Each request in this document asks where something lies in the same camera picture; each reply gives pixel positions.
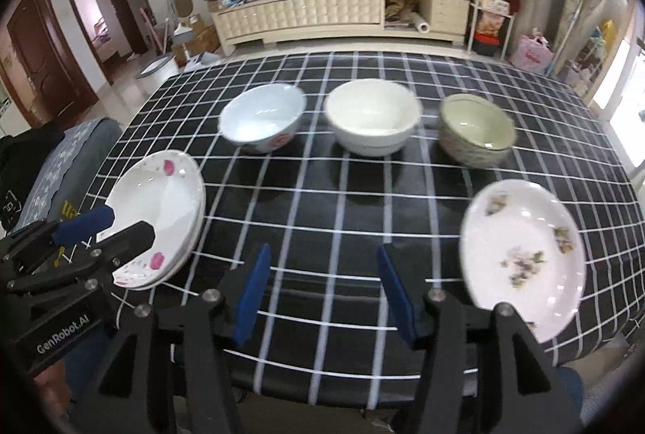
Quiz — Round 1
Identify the cream television cabinet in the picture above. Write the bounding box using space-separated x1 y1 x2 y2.
209 0 474 56

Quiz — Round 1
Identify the plain white bowl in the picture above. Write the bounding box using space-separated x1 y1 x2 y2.
324 78 423 157

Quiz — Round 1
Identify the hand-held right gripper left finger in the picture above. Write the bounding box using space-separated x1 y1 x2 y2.
88 242 273 434

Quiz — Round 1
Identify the white paper roll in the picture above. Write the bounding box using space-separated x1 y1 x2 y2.
403 13 430 34

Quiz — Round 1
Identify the cardboard box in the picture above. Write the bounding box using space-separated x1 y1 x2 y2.
171 23 223 64

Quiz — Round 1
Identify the white plate with pink flowers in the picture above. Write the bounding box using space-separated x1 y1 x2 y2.
113 172 207 292
98 150 205 286

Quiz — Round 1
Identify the white round bin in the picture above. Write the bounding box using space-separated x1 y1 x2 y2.
137 56 179 94

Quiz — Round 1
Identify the dark brown wooden door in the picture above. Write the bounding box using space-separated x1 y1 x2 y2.
7 0 99 127

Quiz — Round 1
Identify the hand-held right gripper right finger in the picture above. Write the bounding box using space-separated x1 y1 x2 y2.
377 242 570 434

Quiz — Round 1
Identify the black white checked tablecloth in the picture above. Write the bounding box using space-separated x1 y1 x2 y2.
83 51 645 407

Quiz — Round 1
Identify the pink bag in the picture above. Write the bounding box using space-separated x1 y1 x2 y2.
511 33 554 74

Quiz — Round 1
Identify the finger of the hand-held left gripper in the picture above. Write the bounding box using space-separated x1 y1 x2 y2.
5 221 156 314
0 206 116 273

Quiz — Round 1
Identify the white bowl with red print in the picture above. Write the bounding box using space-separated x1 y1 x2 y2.
218 83 307 156

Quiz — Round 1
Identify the brown door frame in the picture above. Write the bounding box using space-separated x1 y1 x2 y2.
58 0 149 84

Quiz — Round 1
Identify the grey patterned chair cloth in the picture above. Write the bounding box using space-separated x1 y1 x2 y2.
15 119 122 233

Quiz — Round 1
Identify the white plate with floral print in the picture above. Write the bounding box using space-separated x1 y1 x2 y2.
460 179 588 345

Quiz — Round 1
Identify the white bowl with dark rim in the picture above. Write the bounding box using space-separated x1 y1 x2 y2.
437 92 516 170

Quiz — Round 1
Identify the black garment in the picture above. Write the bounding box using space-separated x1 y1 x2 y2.
0 126 66 233

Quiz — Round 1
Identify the person's leg in jeans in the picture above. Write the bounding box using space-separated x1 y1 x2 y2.
554 366 585 419

